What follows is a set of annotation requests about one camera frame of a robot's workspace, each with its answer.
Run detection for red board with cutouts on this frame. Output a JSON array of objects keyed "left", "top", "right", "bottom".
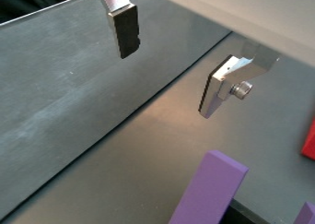
[{"left": 302, "top": 117, "right": 315, "bottom": 160}]

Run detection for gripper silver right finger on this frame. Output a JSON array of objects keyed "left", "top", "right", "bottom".
[{"left": 198, "top": 41, "right": 280, "bottom": 118}]

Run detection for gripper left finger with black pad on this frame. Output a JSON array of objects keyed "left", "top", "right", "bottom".
[{"left": 102, "top": 0, "right": 140, "bottom": 59}]

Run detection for purple U-shaped block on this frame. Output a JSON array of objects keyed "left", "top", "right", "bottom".
[{"left": 170, "top": 150, "right": 315, "bottom": 224}]

